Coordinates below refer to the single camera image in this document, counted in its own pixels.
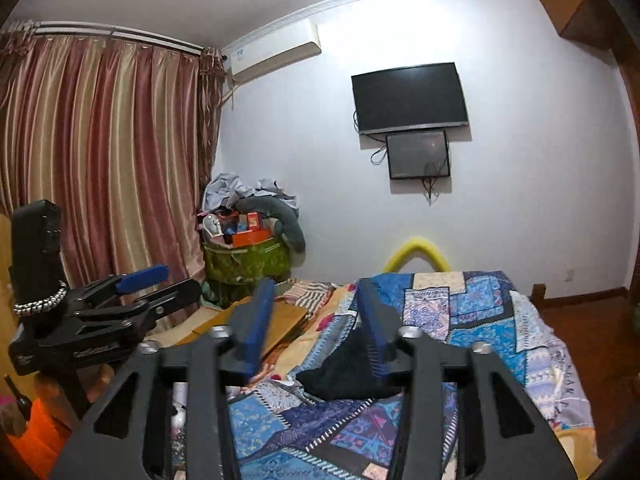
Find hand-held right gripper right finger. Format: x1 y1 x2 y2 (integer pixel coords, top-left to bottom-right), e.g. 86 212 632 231
356 277 577 480

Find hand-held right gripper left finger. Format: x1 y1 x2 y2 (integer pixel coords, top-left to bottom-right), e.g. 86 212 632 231
50 279 277 480

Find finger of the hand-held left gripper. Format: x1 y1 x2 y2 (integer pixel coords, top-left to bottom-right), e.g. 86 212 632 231
82 265 171 312
100 277 203 342

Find black pants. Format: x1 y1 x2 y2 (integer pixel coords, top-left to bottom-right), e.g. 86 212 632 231
296 327 407 402

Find cardboard sheet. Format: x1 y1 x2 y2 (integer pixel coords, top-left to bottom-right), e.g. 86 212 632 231
192 294 307 362

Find striped cloth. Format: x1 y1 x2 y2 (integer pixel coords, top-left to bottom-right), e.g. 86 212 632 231
286 280 347 322

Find green bag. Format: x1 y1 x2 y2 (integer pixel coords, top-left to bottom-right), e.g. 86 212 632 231
202 237 293 309

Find yellow foam tube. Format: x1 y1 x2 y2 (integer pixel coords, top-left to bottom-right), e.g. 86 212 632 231
382 236 452 275

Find orange box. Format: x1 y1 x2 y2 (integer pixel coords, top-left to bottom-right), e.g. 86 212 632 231
230 212 274 249

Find blue patchwork quilt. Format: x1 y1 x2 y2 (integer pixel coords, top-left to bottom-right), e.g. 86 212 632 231
227 270 601 480

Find grey plush toy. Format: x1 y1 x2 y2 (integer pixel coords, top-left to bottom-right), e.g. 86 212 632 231
235 194 307 254

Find striped pink curtain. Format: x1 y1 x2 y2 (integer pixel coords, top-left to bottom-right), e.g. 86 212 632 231
0 30 227 332

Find grey cloth pile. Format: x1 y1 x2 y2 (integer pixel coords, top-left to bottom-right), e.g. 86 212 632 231
202 172 297 212

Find orange plastic stool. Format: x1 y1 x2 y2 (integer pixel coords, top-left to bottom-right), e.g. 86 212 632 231
6 394 72 480

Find small black monitor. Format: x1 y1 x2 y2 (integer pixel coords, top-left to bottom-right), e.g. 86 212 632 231
385 130 452 180

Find grey patterned bed sheet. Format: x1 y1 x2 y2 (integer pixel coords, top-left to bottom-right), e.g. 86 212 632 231
515 300 602 466

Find white air conditioner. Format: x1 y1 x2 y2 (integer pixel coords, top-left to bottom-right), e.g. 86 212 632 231
221 20 322 87

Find wooden wardrobe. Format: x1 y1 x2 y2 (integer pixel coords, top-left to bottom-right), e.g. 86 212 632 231
534 0 640 111

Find black cable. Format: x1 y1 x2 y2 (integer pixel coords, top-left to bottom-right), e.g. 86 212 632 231
421 159 452 207

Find black wall television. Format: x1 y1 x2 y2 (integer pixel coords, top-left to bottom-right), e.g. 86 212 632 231
350 62 471 136

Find white curtain rail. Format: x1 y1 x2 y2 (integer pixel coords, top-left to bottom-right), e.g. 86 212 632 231
9 20 207 54

